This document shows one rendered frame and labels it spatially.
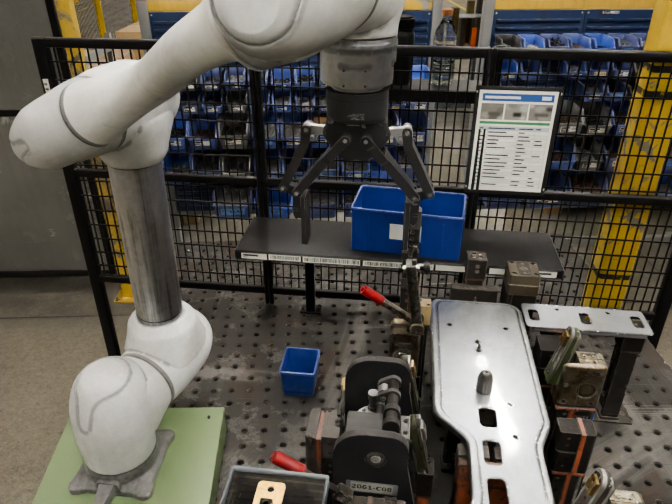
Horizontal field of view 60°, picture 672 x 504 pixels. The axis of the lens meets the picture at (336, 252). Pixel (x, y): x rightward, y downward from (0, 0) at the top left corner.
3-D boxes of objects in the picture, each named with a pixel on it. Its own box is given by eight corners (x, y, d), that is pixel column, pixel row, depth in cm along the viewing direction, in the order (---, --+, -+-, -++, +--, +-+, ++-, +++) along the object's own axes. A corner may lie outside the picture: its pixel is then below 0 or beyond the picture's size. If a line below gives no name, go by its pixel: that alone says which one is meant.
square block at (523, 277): (520, 386, 164) (542, 277, 146) (491, 383, 165) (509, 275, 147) (516, 367, 171) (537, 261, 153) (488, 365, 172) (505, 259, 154)
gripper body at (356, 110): (317, 91, 67) (319, 167, 72) (391, 93, 66) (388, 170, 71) (326, 76, 74) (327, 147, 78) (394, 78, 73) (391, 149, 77)
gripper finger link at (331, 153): (353, 142, 71) (344, 134, 71) (295, 202, 76) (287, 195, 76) (356, 132, 75) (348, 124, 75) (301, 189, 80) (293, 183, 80)
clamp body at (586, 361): (584, 492, 134) (621, 375, 117) (531, 486, 135) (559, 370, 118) (575, 460, 142) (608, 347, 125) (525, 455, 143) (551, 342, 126)
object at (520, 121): (543, 196, 168) (564, 88, 153) (463, 192, 171) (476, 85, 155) (542, 193, 170) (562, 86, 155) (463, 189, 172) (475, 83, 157)
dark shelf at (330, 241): (563, 280, 156) (565, 271, 155) (234, 259, 166) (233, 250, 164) (548, 241, 175) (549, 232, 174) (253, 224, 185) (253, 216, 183)
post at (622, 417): (631, 424, 151) (662, 335, 137) (587, 421, 153) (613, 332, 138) (624, 407, 157) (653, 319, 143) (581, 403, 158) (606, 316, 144)
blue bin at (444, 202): (459, 261, 159) (465, 218, 152) (349, 249, 165) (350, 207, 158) (462, 234, 173) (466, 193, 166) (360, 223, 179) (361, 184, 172)
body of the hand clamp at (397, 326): (410, 449, 144) (421, 335, 127) (383, 446, 145) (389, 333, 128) (411, 431, 150) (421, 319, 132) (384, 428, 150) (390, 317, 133)
